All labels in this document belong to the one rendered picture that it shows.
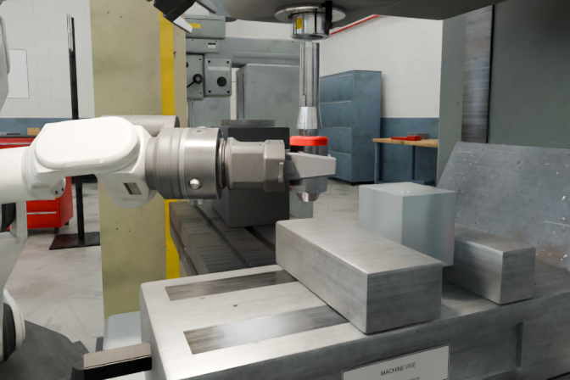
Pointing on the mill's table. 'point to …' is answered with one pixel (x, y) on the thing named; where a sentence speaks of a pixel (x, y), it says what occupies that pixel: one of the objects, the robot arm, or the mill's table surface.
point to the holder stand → (247, 203)
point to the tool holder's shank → (309, 90)
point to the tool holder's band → (309, 141)
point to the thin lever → (328, 14)
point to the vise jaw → (360, 272)
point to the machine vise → (461, 341)
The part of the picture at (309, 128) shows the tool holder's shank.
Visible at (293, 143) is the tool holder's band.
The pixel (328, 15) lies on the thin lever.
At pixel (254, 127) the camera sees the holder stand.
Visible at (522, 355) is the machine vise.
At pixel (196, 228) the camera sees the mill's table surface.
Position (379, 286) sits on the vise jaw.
